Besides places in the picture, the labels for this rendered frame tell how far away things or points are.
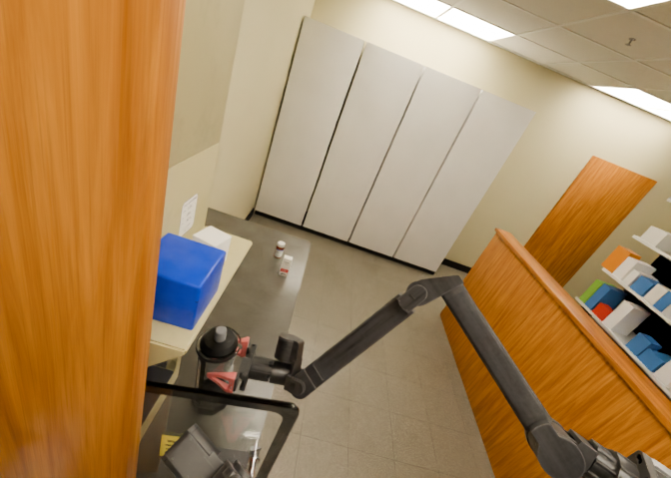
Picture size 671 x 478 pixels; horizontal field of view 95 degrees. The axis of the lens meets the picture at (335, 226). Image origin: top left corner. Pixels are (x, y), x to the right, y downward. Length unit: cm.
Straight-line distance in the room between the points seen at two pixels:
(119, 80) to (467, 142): 353
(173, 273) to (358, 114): 308
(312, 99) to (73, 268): 320
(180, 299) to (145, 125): 30
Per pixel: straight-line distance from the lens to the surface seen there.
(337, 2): 391
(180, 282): 48
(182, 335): 54
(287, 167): 363
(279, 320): 137
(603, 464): 87
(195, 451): 56
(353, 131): 345
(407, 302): 74
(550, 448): 82
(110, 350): 42
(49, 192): 34
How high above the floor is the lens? 192
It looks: 26 degrees down
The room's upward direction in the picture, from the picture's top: 22 degrees clockwise
